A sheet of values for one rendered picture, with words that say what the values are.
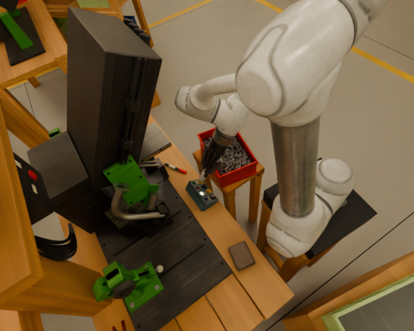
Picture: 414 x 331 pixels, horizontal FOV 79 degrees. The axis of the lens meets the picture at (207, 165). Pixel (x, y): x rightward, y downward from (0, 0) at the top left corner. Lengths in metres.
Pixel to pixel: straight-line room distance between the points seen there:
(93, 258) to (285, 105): 1.09
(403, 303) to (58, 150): 1.45
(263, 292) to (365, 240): 1.31
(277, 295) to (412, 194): 1.75
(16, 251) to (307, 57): 0.61
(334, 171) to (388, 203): 1.54
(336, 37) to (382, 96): 2.78
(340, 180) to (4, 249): 0.90
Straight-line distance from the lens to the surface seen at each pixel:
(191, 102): 0.93
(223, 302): 1.10
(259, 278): 1.09
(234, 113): 0.98
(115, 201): 1.00
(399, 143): 2.86
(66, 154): 1.14
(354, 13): 0.53
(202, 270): 1.10
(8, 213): 0.67
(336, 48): 0.47
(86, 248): 1.33
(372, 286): 1.31
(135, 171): 0.99
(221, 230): 1.14
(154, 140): 1.16
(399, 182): 2.60
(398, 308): 1.26
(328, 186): 0.93
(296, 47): 0.41
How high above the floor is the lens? 1.98
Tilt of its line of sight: 56 degrees down
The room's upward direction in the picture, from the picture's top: 13 degrees counter-clockwise
